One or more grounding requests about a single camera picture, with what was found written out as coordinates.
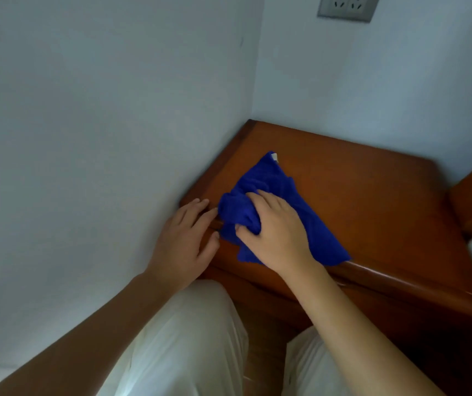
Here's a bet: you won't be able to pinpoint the person's left hand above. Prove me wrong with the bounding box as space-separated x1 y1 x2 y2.
145 197 222 296

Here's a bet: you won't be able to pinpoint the person's right hand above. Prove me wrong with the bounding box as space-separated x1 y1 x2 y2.
234 190 317 278

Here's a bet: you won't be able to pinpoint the blue cleaning cloth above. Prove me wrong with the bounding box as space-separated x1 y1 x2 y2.
217 150 352 268

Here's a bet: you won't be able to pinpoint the brown wooden nightstand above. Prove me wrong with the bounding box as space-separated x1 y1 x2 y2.
179 119 472 396

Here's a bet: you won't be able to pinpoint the person's right forearm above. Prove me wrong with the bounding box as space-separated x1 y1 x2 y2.
278 261 448 396

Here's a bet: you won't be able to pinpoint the person's left forearm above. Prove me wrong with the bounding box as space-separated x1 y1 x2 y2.
0 273 180 396

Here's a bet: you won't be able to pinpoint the white trousers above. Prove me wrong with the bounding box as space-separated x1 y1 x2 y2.
95 279 345 396

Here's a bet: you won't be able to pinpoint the grey wall socket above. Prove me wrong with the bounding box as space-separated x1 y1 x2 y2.
317 0 382 24

